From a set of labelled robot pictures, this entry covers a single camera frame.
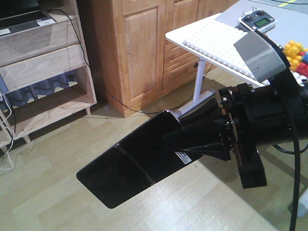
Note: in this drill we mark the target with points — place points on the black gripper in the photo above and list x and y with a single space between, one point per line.
203 132

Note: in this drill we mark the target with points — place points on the black smartphone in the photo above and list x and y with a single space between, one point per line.
135 163

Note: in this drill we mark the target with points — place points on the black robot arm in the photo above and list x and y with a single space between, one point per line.
277 112

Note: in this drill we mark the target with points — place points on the white bumpy foam mat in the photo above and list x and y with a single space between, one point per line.
216 40

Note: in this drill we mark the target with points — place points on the wooden wardrobe cabinet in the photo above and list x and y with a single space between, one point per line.
132 62

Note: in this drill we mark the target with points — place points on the colourful toy blocks pile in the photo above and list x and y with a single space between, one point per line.
297 56

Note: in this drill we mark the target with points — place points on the grey remote controller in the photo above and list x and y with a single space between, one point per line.
256 19

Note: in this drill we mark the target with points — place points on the white folding table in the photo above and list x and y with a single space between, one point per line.
292 17

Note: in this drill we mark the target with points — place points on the wooden shelf unit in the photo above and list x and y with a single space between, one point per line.
39 54

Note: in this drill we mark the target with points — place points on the silver laptop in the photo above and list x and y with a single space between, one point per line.
22 15

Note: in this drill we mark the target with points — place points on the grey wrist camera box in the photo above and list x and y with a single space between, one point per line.
262 56

